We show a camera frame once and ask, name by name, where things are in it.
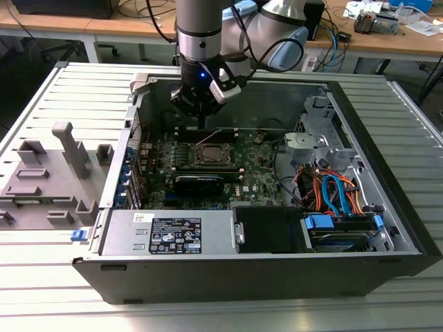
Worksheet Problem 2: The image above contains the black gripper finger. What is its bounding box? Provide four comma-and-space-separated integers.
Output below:
202, 92, 222, 131
170, 86, 204, 131

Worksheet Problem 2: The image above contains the silver CPU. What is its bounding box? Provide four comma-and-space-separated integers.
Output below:
202, 145, 225, 162

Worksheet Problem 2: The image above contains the CPU socket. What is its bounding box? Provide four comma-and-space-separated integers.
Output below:
193, 141, 239, 169

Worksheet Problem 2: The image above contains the CPU heat sink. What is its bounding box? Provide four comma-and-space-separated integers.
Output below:
352, 9, 377, 35

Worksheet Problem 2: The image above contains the green RAM stick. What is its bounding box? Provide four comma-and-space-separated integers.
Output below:
174, 172, 244, 183

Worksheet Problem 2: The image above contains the black graphics card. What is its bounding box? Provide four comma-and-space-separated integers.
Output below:
172, 174, 226, 199

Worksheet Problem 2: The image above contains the green motherboard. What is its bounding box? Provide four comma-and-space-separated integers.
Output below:
138, 131, 289, 211

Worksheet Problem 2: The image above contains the silver metal drive cage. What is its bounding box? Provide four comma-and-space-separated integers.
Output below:
282, 95, 363, 177

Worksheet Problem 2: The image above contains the black chair base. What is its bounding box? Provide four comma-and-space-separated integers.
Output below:
40, 38, 120, 64

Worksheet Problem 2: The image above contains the black desktop device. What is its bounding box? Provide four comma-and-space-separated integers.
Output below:
307, 0, 327, 42

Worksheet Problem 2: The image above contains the wooden desk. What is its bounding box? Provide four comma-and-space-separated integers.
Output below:
0, 0, 178, 65
304, 0, 443, 75

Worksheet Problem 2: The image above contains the silver power supply unit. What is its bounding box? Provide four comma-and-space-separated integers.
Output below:
99, 209, 240, 257

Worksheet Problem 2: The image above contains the black box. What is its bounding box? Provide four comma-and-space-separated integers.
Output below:
12, 0, 115, 20

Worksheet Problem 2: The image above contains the grey parts rack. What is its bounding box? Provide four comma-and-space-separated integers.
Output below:
0, 120, 116, 232

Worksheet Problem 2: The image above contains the black PC case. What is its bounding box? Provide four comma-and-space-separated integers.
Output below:
71, 71, 443, 306

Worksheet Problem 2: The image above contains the white paper sheet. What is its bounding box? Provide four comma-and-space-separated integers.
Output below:
342, 1, 384, 19
404, 19, 443, 37

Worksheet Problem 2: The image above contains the grey metal box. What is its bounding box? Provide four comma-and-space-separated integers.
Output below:
375, 12, 399, 35

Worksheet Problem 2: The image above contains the blue box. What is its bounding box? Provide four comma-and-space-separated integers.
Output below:
387, 0, 434, 10

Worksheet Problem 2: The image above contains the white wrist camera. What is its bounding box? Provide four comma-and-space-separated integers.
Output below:
209, 67, 242, 104

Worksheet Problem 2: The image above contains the thin black cable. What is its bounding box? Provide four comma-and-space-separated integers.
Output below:
274, 138, 302, 208
258, 118, 291, 134

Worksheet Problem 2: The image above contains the black camera cable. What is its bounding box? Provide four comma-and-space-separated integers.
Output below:
230, 0, 305, 86

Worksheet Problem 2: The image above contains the red orange wire bundle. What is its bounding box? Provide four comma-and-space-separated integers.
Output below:
297, 166, 328, 212

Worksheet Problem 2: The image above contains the blue cable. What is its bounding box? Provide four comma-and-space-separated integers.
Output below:
329, 29, 343, 66

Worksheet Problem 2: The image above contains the blue wire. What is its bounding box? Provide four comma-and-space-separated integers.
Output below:
320, 174, 353, 217

